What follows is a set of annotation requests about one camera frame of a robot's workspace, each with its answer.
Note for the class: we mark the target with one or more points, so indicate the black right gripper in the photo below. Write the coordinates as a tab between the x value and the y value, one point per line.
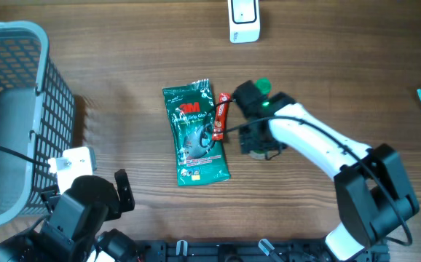
248	142

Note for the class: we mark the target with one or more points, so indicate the red coffee stick sachet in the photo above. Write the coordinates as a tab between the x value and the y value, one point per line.
219	123

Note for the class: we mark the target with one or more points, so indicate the yellow bottle green cap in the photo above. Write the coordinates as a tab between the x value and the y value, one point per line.
264	85

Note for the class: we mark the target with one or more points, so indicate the green 3M gloves packet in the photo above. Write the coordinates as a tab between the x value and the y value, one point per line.
200	160

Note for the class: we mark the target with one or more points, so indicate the green lid jar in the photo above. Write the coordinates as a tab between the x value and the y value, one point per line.
259	155

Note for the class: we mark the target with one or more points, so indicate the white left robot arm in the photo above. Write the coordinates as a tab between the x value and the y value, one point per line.
68	233

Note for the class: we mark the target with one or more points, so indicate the white barcode scanner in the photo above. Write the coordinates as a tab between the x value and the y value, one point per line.
244	21

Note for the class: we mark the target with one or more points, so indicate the grey plastic basket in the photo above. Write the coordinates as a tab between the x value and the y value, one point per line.
37	115

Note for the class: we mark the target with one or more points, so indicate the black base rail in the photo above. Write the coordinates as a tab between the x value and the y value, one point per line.
294	250

